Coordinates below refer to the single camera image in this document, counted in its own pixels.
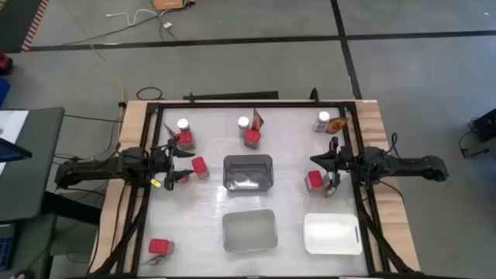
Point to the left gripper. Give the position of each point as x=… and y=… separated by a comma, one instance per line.
x=162, y=164

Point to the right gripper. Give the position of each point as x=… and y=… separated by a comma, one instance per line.
x=348, y=162

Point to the white-lidded bagel seasoning jar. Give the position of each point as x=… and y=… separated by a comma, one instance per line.
x=326, y=181
x=183, y=124
x=243, y=122
x=323, y=116

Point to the red-lidded smoked paprika tin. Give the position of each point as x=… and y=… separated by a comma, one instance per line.
x=158, y=246
x=252, y=136
x=314, y=179
x=199, y=164
x=185, y=138

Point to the orange taco seasoning packet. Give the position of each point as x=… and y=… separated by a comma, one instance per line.
x=337, y=125
x=170, y=132
x=257, y=121

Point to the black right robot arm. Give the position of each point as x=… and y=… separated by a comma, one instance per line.
x=407, y=164

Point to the yellow tag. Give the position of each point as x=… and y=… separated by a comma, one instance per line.
x=156, y=183

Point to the wooden table board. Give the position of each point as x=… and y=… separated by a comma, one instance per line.
x=133, y=124

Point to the dark grey plastic bin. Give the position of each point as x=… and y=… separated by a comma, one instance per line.
x=248, y=174

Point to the white plastic bin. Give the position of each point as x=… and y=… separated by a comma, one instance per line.
x=329, y=234

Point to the black flat bar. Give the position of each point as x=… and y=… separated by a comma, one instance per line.
x=232, y=95

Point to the pale grey plastic bin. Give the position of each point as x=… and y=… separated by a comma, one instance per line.
x=250, y=232

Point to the white plug adapter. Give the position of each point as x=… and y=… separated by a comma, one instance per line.
x=167, y=25

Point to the grey desk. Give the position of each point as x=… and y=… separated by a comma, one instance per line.
x=35, y=166

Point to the orange box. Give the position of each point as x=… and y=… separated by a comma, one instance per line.
x=168, y=4

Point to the white paper sheet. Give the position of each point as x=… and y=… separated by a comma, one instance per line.
x=11, y=124

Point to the blue object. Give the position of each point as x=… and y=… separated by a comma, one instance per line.
x=3, y=91

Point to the blue crate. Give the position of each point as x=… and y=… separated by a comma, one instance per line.
x=4, y=252

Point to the red object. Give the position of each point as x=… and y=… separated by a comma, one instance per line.
x=4, y=62

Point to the black mat striped edge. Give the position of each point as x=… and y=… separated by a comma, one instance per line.
x=15, y=23

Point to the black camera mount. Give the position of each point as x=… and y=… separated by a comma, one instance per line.
x=314, y=95

